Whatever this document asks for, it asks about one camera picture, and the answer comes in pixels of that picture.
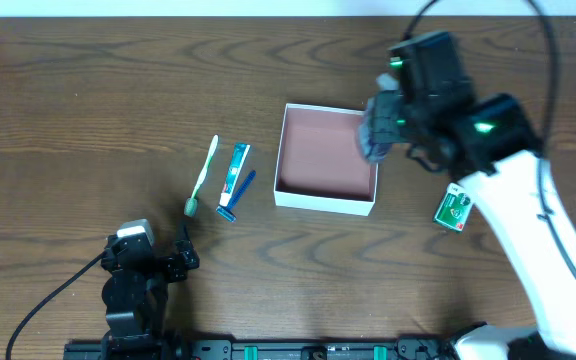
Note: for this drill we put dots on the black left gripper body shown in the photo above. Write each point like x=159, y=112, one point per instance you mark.
x=169, y=267

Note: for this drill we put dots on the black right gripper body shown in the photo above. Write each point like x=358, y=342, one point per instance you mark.
x=385, y=121

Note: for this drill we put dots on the green white toothbrush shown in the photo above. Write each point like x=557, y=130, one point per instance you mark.
x=191, y=204

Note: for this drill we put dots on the clear pump bottle dark liquid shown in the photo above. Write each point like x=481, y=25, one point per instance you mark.
x=379, y=129

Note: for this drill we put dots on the green soap packet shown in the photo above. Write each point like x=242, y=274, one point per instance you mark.
x=454, y=208

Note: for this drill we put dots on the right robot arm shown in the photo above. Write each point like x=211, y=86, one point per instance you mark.
x=492, y=153

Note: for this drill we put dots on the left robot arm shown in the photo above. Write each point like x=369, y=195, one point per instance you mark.
x=136, y=295

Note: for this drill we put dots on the blue disposable razor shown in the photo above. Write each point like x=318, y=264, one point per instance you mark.
x=226, y=211

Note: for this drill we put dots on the teal white toothpaste tube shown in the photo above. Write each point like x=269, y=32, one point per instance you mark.
x=239, y=156

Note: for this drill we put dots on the white box with pink interior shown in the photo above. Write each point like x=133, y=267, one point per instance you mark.
x=319, y=165

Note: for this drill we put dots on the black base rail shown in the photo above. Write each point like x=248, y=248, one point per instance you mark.
x=268, y=350

